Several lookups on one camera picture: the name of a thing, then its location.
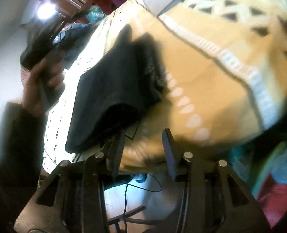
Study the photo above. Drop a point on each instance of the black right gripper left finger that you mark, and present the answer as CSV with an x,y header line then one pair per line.
x,y
71,198

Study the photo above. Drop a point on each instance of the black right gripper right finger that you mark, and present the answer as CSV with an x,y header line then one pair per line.
x,y
214,199

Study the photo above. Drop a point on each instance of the dark blue pants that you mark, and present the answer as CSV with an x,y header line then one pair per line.
x,y
117,92

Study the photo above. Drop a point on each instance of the left forearm black sleeve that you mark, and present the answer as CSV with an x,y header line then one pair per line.
x,y
21,151

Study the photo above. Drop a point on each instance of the person left hand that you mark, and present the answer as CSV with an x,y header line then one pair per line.
x,y
44,85

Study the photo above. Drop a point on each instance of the dark jacket on bed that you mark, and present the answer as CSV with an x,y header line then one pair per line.
x,y
71,41

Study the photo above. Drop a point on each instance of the yellow patterned bed cover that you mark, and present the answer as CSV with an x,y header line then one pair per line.
x,y
225,68

